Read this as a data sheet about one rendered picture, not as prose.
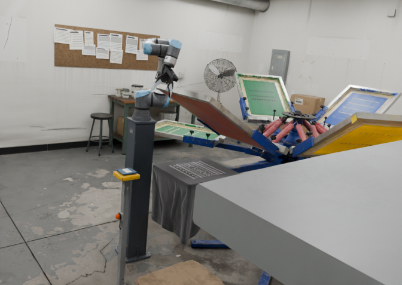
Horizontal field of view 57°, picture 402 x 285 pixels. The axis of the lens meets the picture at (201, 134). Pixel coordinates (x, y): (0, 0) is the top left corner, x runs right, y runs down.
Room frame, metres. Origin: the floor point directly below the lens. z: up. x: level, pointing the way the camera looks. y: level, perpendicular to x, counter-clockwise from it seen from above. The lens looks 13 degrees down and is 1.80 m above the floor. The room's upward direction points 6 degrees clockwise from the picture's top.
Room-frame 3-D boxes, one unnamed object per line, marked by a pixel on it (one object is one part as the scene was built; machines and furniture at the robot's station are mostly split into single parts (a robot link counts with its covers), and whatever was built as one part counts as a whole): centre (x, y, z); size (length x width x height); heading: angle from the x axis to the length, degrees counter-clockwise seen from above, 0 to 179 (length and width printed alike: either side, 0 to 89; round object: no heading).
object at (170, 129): (3.56, 0.01, 1.05); 1.08 x 0.61 x 0.23; 71
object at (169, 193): (2.38, 0.17, 0.74); 0.45 x 0.03 x 0.43; 41
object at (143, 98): (2.89, 0.48, 1.37); 0.13 x 0.12 x 0.14; 104
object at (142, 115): (2.89, 0.49, 1.25); 0.15 x 0.15 x 0.10
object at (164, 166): (2.53, 0.00, 0.95); 0.48 x 0.44 x 0.01; 131
